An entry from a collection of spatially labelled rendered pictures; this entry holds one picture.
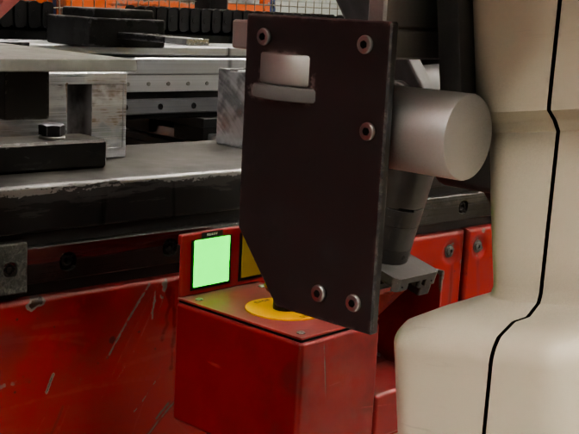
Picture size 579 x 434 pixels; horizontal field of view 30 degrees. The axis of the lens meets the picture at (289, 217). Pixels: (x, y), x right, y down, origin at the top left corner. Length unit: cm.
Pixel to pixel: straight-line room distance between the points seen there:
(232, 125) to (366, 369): 47
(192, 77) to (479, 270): 50
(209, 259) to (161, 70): 59
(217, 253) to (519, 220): 50
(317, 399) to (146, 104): 73
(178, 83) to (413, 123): 106
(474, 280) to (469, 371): 96
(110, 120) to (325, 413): 44
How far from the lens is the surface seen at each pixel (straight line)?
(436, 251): 143
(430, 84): 94
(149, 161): 120
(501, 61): 56
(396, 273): 99
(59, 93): 117
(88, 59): 89
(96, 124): 120
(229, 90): 135
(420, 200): 99
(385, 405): 102
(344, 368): 95
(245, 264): 105
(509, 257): 58
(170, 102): 158
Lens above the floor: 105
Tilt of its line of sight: 11 degrees down
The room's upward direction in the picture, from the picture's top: 3 degrees clockwise
